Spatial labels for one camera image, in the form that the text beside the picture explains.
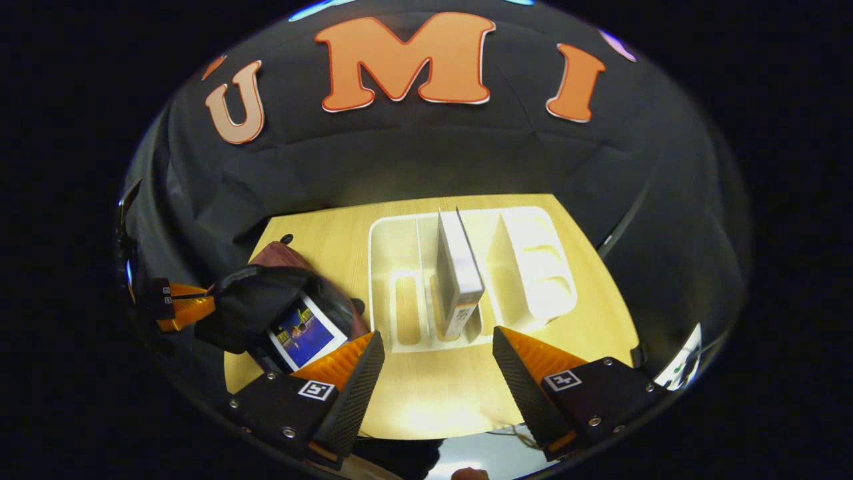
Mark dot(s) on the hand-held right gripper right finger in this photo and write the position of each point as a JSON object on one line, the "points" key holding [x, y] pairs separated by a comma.
{"points": [[530, 400]]}

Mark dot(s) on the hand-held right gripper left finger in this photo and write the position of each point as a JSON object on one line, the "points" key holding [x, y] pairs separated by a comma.
{"points": [[350, 400]]}

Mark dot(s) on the blue book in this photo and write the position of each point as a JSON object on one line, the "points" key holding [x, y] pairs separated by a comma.
{"points": [[306, 333]]}

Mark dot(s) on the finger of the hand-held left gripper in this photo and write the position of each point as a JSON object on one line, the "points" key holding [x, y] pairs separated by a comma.
{"points": [[190, 310], [186, 290]]}

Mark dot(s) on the white plastic bookshelf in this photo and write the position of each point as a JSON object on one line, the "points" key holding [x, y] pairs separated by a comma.
{"points": [[400, 253]]}

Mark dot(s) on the white electronic device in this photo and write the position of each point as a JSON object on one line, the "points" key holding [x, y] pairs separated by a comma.
{"points": [[681, 360]]}

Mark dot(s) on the white book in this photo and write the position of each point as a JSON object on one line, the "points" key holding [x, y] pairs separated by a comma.
{"points": [[460, 273]]}

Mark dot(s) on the maroon schoolbag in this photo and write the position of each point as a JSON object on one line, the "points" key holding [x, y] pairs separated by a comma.
{"points": [[246, 300]]}

